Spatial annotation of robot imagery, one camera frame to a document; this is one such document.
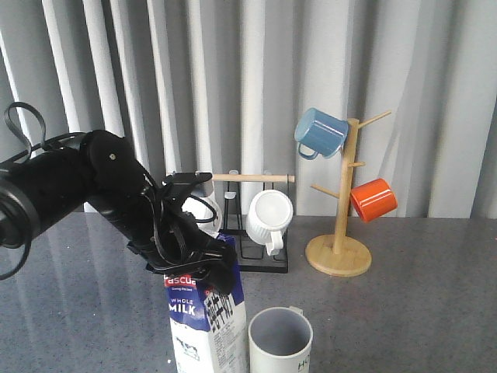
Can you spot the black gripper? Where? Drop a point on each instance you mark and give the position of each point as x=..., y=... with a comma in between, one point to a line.
x=174, y=245

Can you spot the blue white milk carton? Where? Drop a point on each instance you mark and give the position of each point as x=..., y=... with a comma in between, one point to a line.
x=209, y=329

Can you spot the white grey HOME mug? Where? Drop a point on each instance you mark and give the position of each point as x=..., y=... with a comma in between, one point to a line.
x=280, y=340

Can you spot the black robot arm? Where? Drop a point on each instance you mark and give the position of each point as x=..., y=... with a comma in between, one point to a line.
x=100, y=169

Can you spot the smooth white mug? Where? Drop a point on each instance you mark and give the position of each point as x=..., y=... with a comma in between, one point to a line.
x=206, y=212

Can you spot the ribbed white mug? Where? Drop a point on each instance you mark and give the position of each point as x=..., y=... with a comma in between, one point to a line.
x=269, y=215

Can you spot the grey white curtain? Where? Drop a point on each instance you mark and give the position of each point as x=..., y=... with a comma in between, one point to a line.
x=220, y=85

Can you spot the wooden mug tree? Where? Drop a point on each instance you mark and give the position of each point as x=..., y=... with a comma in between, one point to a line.
x=337, y=254

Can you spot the blue enamel mug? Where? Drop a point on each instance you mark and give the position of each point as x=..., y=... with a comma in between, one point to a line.
x=318, y=133

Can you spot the orange enamel mug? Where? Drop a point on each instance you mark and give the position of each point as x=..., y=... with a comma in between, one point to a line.
x=373, y=199

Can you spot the black wire mug rack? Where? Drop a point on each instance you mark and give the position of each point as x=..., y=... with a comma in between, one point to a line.
x=251, y=256

